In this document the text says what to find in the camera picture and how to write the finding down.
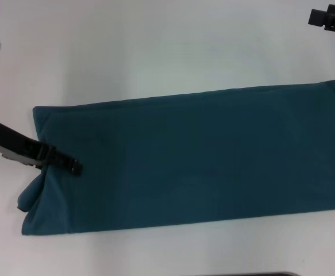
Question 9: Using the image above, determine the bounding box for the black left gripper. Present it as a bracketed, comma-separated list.
[0, 118, 84, 176]

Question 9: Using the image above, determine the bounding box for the teal T-shirt with FREE print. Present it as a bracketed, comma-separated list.
[17, 79, 335, 237]

